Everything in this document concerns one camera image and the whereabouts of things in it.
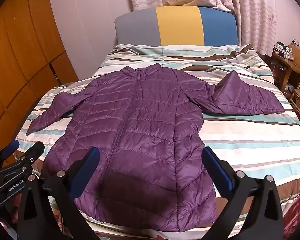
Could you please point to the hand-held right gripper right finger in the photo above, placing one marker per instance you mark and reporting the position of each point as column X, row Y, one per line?
column 217, row 168

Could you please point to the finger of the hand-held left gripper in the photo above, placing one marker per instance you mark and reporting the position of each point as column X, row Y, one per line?
column 35, row 151
column 13, row 145

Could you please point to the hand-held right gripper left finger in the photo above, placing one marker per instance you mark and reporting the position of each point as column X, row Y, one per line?
column 90, row 163

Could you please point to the purple quilted down jacket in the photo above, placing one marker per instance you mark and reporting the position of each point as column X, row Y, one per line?
column 140, row 130

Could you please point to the bed with striped sheet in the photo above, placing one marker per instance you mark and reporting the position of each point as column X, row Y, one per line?
column 252, row 140

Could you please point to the orange wooden wardrobe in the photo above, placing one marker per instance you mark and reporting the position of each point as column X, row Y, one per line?
column 20, row 55

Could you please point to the wooden desk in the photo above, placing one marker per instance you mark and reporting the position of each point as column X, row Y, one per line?
column 283, row 67

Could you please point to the dark printed box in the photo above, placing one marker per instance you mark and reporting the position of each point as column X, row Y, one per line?
column 280, row 51

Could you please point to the grey yellow blue headboard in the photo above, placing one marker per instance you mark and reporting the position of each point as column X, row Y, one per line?
column 180, row 25

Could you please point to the pale patterned curtain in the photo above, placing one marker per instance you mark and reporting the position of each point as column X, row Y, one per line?
column 252, row 17

